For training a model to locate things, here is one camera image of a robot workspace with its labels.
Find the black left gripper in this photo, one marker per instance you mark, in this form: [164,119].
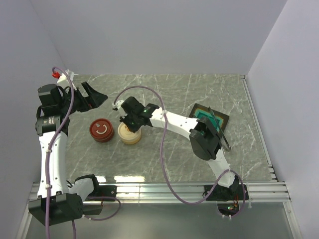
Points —
[93,100]

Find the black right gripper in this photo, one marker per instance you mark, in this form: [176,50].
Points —
[124,118]

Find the cream round lid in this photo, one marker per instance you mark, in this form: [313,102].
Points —
[125,134]

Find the cream round container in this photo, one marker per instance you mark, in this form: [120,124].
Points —
[130,141]

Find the red round lid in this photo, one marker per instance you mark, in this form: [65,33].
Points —
[101,126]

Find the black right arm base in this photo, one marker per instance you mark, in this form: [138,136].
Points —
[224,194]

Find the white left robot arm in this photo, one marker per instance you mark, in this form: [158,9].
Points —
[56,202]

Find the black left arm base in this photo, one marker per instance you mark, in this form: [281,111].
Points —
[94,203]

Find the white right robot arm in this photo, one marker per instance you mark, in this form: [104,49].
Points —
[203,136]

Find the brown steel-lined container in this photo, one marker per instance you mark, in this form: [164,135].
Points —
[107,136]

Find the teal square ceramic plate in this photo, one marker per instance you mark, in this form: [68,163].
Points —
[218,119]

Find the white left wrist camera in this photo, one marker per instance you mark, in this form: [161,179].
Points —
[62,79]

